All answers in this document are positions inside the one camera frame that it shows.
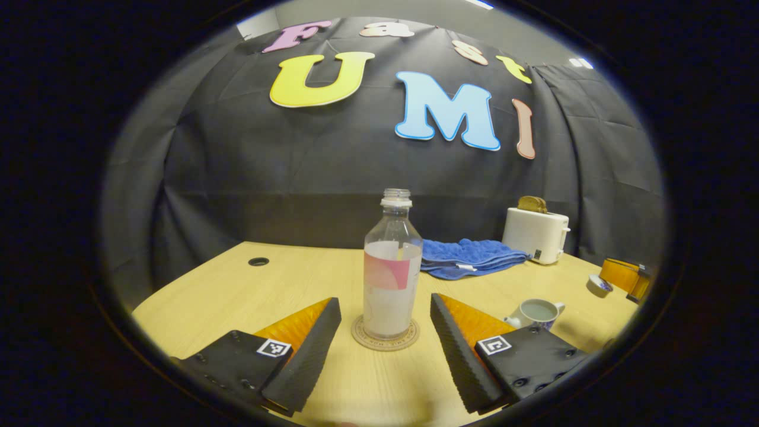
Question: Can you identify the round brown coaster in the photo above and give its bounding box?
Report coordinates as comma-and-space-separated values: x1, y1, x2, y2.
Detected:
351, 314, 420, 352

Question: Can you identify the black backdrop cloth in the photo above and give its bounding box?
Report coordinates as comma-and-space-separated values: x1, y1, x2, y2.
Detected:
100, 17, 665, 312

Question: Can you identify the white blue-patterned teacup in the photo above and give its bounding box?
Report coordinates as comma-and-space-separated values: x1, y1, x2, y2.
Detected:
504, 298, 566, 333

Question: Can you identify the clear plastic water bottle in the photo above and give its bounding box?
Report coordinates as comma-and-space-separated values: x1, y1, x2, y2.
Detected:
363, 189, 423, 340

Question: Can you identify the folded blue towel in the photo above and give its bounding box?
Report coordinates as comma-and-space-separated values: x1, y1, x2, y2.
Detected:
420, 238, 530, 281

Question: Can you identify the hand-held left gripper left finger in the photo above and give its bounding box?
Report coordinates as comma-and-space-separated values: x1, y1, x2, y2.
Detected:
172, 297, 343, 417

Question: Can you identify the white toaster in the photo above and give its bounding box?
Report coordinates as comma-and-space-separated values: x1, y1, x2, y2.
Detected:
502, 207, 571, 265

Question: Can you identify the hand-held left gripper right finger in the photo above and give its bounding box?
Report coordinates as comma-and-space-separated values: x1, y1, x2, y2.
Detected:
430, 292, 589, 415

